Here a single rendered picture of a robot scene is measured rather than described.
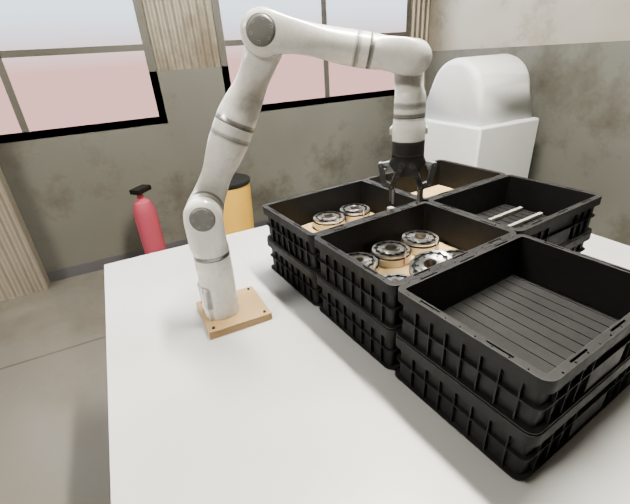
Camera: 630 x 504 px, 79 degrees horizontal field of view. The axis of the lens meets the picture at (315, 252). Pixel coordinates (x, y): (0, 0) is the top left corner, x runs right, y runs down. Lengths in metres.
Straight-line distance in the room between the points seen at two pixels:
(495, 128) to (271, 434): 2.33
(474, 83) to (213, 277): 2.13
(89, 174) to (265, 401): 2.46
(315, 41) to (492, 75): 2.02
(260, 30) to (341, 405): 0.77
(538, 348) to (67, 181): 2.86
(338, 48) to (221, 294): 0.63
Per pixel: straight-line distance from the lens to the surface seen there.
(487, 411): 0.72
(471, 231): 1.10
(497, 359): 0.65
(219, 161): 0.94
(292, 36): 0.88
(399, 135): 0.92
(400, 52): 0.89
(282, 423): 0.82
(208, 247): 0.97
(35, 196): 3.14
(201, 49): 3.09
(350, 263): 0.85
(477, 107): 2.71
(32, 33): 3.02
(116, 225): 3.18
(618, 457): 0.90
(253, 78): 0.95
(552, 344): 0.86
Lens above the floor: 1.33
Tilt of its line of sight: 27 degrees down
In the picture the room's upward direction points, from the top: 4 degrees counter-clockwise
